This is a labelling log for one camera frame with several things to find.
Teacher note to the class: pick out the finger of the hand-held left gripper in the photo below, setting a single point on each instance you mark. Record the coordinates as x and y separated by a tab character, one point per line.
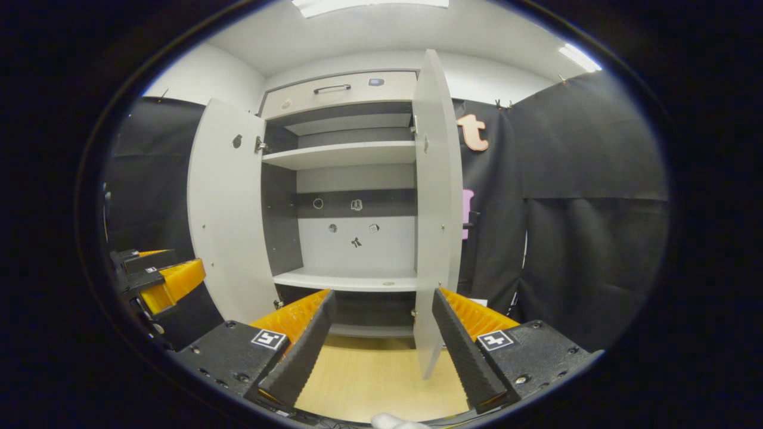
152	261
179	280

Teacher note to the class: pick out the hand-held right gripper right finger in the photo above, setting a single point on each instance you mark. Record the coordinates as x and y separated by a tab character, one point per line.
468	363

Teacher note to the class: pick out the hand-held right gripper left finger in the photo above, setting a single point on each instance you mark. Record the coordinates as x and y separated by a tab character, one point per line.
301	357

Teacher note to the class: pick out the grey cabinet door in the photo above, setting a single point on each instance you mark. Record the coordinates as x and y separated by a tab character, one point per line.
226	208
438	208

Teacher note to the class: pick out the grey double-door shoe cabinet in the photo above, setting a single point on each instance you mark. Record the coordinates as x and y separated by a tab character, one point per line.
357	250

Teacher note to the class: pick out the grey cabinet drawer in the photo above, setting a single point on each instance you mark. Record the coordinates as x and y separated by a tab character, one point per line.
346	101

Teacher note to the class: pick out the white photo card box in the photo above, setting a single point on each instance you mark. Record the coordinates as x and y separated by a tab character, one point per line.
478	301

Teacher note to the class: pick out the black backdrop cloth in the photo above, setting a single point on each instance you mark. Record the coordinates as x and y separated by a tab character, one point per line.
584	250

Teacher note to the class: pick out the narrow ceiling light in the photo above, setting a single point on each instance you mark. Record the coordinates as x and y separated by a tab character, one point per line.
579	58

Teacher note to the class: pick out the large ceiling light panel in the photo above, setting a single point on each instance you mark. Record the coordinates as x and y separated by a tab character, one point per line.
369	6

